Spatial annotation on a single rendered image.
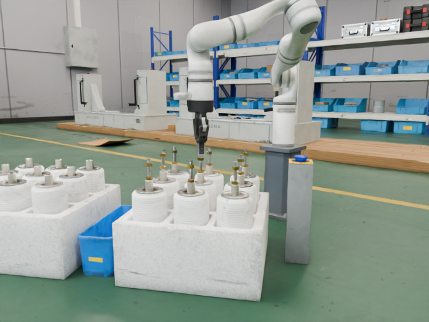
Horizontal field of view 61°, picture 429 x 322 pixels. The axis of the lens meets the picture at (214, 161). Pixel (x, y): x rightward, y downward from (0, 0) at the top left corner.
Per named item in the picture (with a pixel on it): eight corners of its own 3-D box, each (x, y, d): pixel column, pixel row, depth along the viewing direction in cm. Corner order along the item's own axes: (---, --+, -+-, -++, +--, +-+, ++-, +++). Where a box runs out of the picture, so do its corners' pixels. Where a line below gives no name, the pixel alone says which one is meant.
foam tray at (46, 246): (30, 223, 145) (26, 179, 142) (122, 229, 139) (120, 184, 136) (-57, 268, 108) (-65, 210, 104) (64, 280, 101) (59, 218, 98)
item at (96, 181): (87, 213, 137) (83, 165, 134) (110, 214, 135) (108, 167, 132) (73, 221, 128) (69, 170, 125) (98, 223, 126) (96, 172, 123)
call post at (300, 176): (285, 253, 119) (288, 159, 114) (306, 254, 118) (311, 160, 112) (285, 262, 112) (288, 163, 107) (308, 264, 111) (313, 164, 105)
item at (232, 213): (209, 259, 99) (209, 194, 96) (235, 249, 105) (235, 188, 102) (233, 271, 92) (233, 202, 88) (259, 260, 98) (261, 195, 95)
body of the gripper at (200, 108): (216, 98, 101) (216, 131, 103) (210, 98, 109) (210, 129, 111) (189, 98, 99) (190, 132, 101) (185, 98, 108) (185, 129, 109)
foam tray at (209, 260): (162, 233, 136) (161, 186, 132) (267, 241, 128) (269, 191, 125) (114, 286, 98) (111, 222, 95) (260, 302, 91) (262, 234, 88)
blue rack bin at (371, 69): (375, 76, 556) (376, 62, 552) (402, 75, 531) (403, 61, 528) (363, 75, 519) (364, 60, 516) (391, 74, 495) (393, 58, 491)
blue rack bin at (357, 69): (345, 77, 584) (346, 64, 580) (370, 76, 560) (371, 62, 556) (333, 76, 546) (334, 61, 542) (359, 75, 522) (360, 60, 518)
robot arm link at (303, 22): (328, 13, 101) (309, 57, 126) (315, -15, 103) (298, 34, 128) (297, 24, 101) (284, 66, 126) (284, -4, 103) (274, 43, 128)
